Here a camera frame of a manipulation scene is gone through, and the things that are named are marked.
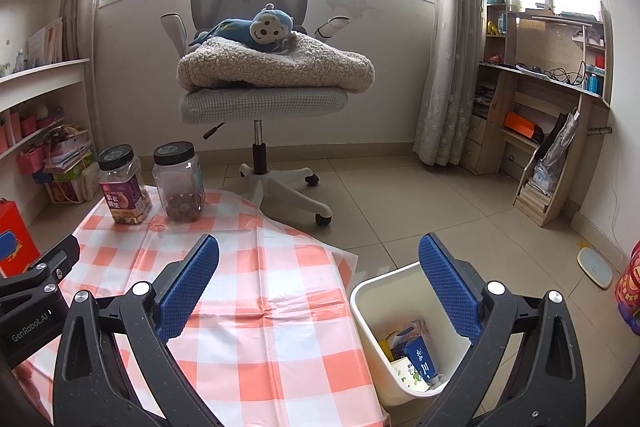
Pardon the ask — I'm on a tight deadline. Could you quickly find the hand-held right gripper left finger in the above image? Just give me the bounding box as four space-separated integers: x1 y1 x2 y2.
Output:
52 234 221 427

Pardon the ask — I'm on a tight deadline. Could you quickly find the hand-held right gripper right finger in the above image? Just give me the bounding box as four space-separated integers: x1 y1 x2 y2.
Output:
418 233 587 427

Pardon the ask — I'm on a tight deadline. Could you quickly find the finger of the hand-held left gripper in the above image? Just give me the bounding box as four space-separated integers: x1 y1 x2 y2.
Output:
0 234 81 322

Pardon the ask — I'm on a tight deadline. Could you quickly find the grey-blue carton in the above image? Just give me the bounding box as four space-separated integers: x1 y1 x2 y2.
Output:
387 319 431 348

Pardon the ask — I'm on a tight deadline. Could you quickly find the blue box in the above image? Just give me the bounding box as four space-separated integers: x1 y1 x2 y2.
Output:
391 336 441 383

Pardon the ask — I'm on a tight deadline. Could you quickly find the white plastic waste bin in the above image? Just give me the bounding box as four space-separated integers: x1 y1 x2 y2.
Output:
349 260 476 408

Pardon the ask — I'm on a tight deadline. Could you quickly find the red gift box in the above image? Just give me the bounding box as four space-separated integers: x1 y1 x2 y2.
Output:
0 198 41 278

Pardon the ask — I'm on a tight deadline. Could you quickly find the orange white checked tablecloth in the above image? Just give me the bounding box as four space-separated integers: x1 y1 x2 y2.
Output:
12 188 388 427

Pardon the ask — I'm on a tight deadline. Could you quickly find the clear plastic nut jar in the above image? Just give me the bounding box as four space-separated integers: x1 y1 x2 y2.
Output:
152 141 206 223

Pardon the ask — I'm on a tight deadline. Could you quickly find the purple label nut jar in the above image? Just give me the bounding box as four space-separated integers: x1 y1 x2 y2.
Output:
97 145 152 225

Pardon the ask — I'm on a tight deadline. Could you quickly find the pink plastic basket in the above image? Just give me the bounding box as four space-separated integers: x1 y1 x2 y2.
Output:
16 144 48 178

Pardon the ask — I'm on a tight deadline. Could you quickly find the pale blue bathroom scale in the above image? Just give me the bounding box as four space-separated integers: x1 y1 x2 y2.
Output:
576 246 613 290

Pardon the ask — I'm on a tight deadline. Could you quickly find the silver folded umbrella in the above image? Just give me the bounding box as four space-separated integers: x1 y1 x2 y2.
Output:
531 109 581 198

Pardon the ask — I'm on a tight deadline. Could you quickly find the orange flat box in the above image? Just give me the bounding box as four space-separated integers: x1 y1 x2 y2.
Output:
502 111 543 142

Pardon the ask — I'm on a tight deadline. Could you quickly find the wooden desk shelf unit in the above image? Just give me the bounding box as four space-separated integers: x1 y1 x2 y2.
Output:
460 0 613 228

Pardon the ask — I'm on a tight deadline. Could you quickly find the white bookshelf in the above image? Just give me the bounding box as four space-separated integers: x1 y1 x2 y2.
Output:
0 0 98 208

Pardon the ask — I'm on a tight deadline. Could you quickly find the beige fleece blanket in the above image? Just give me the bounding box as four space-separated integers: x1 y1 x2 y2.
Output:
177 31 376 95

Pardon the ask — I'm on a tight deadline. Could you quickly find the blue monkey plush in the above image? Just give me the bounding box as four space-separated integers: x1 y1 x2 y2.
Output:
189 4 297 54

